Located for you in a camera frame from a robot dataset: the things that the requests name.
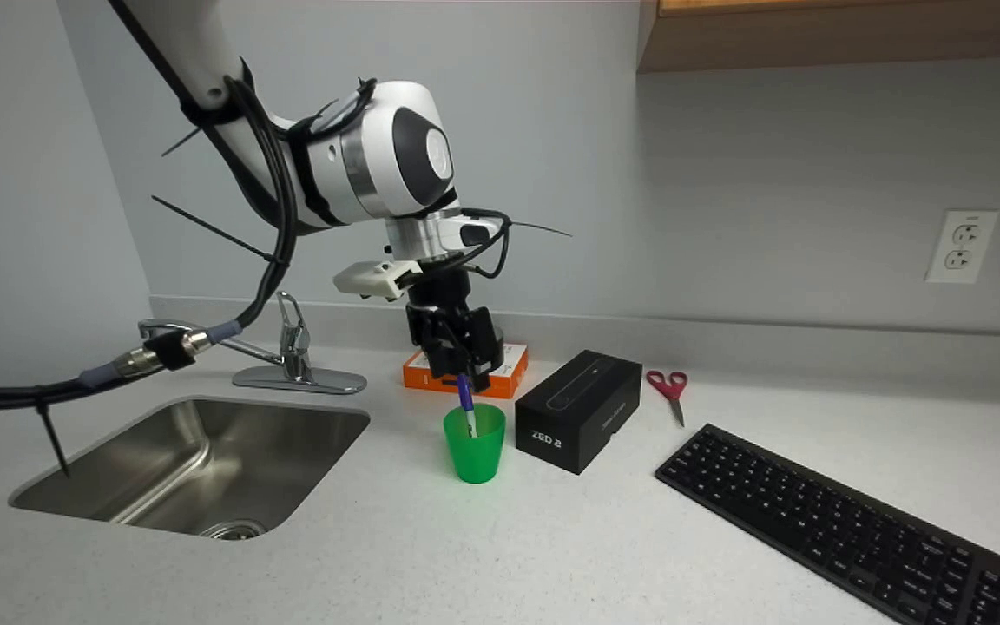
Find red handled scissors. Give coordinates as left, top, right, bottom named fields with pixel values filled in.
left=641, top=365, right=690, bottom=429

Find white wall power outlet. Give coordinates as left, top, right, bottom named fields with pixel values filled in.
left=923, top=208, right=1000, bottom=286

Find green plastic cup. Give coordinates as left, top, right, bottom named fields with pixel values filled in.
left=442, top=398, right=509, bottom=487

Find flat orange box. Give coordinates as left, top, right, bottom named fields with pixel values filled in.
left=399, top=341, right=531, bottom=401

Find wooden wall cabinet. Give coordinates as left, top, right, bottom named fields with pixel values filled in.
left=634, top=0, right=1000, bottom=77

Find black rectangular box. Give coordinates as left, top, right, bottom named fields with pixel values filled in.
left=515, top=347, right=647, bottom=480

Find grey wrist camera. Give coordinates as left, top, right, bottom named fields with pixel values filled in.
left=330, top=258, right=423, bottom=306

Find chrome sink faucet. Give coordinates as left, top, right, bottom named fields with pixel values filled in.
left=134, top=286, right=372, bottom=398

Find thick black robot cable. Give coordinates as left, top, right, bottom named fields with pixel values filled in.
left=0, top=62, right=303, bottom=411

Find black computer keyboard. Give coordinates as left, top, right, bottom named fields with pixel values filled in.
left=653, top=421, right=1000, bottom=625

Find blue and white pen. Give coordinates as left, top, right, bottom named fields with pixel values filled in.
left=456, top=366, right=483, bottom=442

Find stainless steel sink basin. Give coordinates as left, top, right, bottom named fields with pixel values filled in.
left=8, top=396, right=376, bottom=543

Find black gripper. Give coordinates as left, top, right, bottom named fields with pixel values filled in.
left=404, top=264, right=507, bottom=396

